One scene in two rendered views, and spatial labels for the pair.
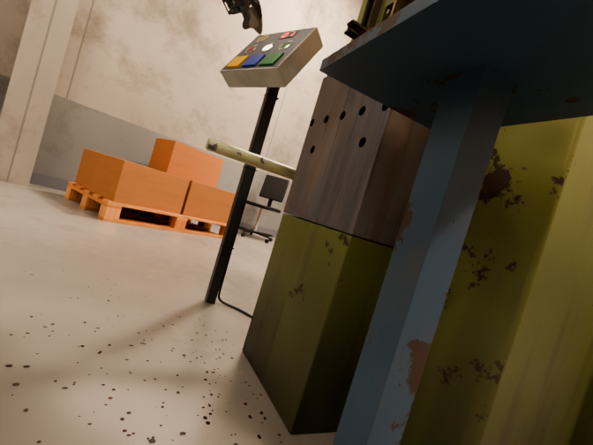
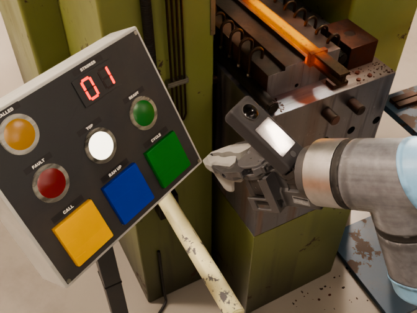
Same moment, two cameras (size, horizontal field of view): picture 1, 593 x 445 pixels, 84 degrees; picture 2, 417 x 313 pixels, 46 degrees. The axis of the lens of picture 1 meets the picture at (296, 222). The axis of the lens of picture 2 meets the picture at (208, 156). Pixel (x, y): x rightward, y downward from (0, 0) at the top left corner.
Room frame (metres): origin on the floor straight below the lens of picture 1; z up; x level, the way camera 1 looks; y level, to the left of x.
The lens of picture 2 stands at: (1.19, 0.88, 1.63)
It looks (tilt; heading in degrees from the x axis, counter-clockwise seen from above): 45 degrees down; 270
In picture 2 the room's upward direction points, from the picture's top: straight up
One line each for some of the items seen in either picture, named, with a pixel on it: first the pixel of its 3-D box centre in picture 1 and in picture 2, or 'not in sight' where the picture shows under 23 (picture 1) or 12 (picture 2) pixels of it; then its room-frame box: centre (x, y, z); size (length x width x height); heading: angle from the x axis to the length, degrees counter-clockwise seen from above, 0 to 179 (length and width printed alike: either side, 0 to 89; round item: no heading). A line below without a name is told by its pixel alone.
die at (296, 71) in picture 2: not in sight; (255, 30); (1.06, -0.25, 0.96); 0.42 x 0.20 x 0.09; 117
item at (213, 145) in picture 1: (265, 163); (191, 243); (1.23, 0.18, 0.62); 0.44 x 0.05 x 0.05; 117
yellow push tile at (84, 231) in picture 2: (237, 63); (82, 232); (1.39, 0.42, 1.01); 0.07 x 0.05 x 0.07; 52
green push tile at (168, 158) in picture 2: (272, 60); (166, 159); (1.26, 0.27, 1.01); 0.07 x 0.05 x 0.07; 52
